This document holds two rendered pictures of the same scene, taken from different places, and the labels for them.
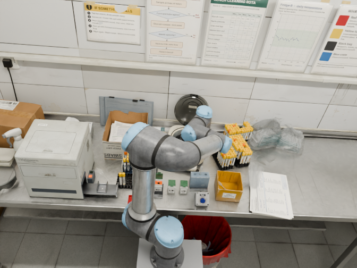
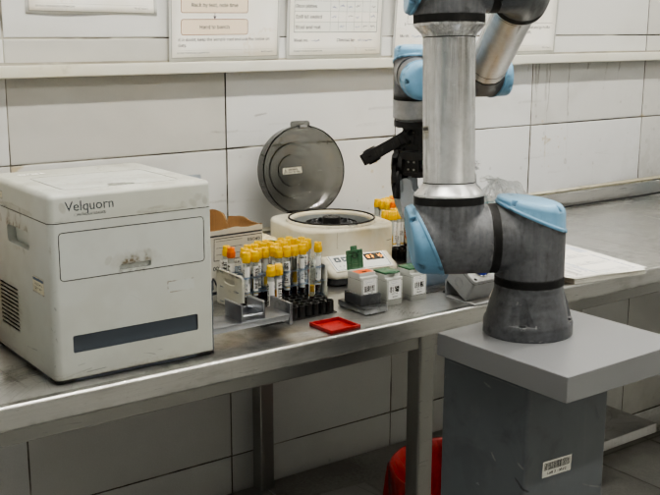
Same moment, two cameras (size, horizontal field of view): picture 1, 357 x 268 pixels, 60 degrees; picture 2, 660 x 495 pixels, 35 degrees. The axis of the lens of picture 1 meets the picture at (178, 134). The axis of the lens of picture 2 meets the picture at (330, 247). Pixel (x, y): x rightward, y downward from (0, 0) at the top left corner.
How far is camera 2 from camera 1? 1.53 m
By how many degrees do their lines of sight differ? 40
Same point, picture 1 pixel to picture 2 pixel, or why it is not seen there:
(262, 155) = not seen: hidden behind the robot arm
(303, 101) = (489, 126)
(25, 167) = (73, 239)
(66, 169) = (183, 225)
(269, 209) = (596, 269)
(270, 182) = not seen: hidden behind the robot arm
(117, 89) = (100, 156)
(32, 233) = not seen: outside the picture
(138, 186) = (459, 86)
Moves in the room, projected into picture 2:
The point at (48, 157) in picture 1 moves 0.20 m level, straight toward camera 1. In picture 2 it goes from (139, 186) to (247, 195)
